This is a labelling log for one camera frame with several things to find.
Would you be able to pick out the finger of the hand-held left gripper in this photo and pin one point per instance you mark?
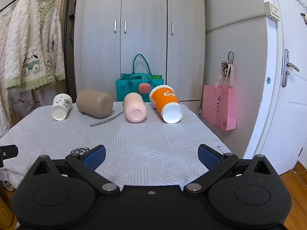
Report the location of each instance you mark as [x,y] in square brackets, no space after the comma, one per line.
[9,151]

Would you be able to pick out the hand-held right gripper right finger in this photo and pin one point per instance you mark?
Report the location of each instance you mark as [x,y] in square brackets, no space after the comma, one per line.
[207,158]

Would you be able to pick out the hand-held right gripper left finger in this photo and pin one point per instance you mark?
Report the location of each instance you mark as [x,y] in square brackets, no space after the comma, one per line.
[96,157]

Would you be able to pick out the taupe cup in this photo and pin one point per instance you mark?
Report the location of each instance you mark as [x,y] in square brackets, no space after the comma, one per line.
[94,103]

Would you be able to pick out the white cup with green print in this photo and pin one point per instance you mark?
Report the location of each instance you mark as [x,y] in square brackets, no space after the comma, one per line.
[61,104]

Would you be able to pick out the pink cup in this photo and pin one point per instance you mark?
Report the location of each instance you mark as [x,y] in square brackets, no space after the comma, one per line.
[134,104]

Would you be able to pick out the orange paper cup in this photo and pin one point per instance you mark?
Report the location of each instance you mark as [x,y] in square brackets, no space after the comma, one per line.
[163,98]

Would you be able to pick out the black white patterned cloth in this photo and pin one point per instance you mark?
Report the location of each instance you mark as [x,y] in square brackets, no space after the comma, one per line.
[79,150]

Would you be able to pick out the pink paper bag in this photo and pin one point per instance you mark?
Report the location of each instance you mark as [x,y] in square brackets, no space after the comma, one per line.
[218,105]

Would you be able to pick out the white printed garment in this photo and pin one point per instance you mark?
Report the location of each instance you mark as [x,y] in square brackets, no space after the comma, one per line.
[43,97]

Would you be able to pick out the cardboard box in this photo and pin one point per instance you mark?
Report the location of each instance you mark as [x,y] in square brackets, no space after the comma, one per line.
[6,215]

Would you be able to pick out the teal felt bag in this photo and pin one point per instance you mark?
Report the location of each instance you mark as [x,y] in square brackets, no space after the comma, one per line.
[122,88]

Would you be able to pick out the pink watermelon charm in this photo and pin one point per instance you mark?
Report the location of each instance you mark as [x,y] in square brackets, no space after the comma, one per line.
[144,88]

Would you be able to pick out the white fleece garment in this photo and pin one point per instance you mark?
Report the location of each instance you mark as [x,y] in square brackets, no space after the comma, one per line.
[3,64]

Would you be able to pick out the white door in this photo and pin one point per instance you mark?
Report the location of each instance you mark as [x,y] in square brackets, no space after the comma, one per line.
[295,124]

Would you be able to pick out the black rack pole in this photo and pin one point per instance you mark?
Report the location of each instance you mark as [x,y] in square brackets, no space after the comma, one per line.
[68,52]

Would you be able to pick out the white fleece robe green trim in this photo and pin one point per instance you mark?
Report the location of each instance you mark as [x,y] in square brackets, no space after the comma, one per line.
[31,40]

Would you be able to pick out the grey wardrobe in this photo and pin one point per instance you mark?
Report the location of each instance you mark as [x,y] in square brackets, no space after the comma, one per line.
[144,4]

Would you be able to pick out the white light switch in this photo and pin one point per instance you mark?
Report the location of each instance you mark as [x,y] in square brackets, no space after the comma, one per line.
[272,10]

